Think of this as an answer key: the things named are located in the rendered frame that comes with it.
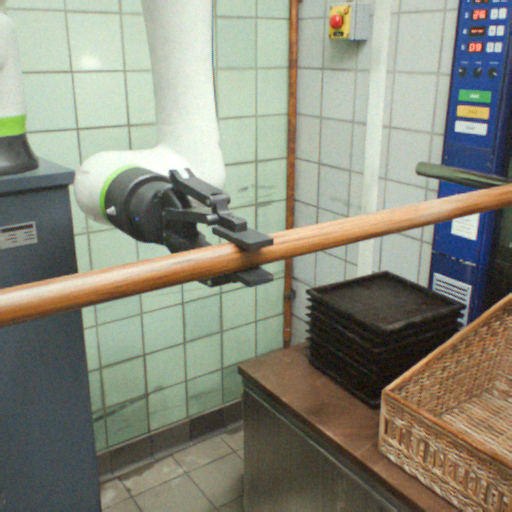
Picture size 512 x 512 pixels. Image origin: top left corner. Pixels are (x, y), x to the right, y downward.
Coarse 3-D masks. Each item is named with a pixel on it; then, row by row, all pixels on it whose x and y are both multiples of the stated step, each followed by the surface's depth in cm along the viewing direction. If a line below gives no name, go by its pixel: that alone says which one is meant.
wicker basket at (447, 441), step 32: (480, 320) 135; (448, 352) 131; (480, 352) 140; (416, 384) 127; (448, 384) 135; (480, 384) 143; (384, 416) 123; (416, 416) 115; (448, 416) 137; (480, 416) 138; (384, 448) 125; (416, 448) 118; (448, 448) 111; (480, 448) 104; (448, 480) 112; (480, 480) 106
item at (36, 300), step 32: (480, 192) 79; (320, 224) 65; (352, 224) 66; (384, 224) 68; (416, 224) 72; (160, 256) 55; (192, 256) 56; (224, 256) 57; (256, 256) 59; (288, 256) 62; (32, 288) 48; (64, 288) 49; (96, 288) 50; (128, 288) 52; (160, 288) 54; (0, 320) 46
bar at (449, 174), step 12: (420, 168) 119; (432, 168) 117; (444, 168) 115; (456, 168) 114; (444, 180) 116; (456, 180) 113; (468, 180) 111; (480, 180) 109; (492, 180) 107; (504, 180) 105
